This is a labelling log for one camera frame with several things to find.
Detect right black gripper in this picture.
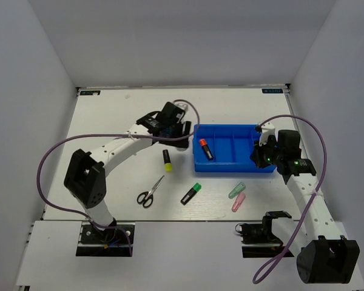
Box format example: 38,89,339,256
250,136,283,169

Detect orange capped black highlighter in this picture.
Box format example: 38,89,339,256
199,139,214,161

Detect green translucent marker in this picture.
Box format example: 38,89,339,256
228,182,246,199

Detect yellow capped black highlighter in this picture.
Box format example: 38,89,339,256
162,149,173,173

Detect pink translucent marker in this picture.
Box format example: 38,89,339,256
231,192,246,213

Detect green capped black highlighter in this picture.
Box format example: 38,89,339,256
180,183,201,206

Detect black handled scissors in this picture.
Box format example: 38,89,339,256
136,175,164,209

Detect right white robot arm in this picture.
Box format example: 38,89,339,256
251,127,360,284

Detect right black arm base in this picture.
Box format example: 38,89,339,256
235,223,285,258

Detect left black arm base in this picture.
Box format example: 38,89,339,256
76,224,135,257

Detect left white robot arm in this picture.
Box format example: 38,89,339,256
64,99,193,242

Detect blue divided plastic bin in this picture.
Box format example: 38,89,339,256
192,124,275,173

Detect right corner label sticker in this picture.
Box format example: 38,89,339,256
262,88,283,94

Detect corner label sticker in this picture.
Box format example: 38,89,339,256
79,90,101,96
262,88,283,94

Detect left corner label sticker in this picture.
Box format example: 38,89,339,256
79,90,101,96

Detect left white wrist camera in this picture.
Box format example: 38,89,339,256
174,102,189,114

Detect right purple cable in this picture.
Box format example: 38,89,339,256
252,115,326,285

